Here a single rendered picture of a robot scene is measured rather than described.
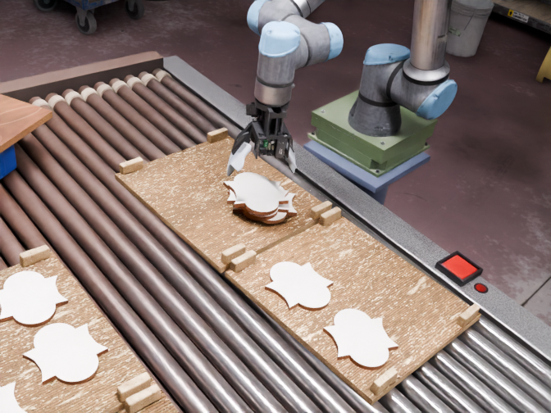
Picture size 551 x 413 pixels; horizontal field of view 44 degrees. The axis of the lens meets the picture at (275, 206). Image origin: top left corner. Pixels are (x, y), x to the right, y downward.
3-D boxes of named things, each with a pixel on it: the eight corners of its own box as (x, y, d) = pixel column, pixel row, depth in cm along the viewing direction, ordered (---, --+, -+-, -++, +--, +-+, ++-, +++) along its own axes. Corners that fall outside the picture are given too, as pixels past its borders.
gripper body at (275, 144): (253, 161, 142) (259, 111, 134) (245, 139, 148) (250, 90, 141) (289, 161, 144) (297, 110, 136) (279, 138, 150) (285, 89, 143)
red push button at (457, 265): (455, 258, 157) (457, 254, 156) (476, 274, 154) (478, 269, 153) (439, 268, 154) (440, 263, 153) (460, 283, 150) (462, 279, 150)
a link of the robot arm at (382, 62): (378, 78, 195) (387, 34, 187) (414, 97, 187) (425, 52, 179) (349, 88, 188) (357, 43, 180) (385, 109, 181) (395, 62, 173)
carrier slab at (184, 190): (226, 138, 186) (226, 133, 185) (334, 215, 164) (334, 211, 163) (115, 179, 166) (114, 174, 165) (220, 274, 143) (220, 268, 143)
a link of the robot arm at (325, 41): (311, 9, 144) (273, 18, 138) (349, 28, 138) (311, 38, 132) (307, 44, 149) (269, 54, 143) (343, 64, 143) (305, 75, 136)
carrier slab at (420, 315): (337, 217, 164) (338, 212, 163) (479, 319, 142) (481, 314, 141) (224, 276, 143) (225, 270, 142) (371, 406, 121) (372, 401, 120)
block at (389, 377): (389, 374, 125) (393, 365, 124) (397, 380, 124) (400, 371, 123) (368, 390, 122) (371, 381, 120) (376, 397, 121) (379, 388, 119)
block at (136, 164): (139, 165, 169) (139, 156, 167) (143, 169, 168) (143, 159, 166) (119, 172, 165) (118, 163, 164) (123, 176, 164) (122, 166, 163)
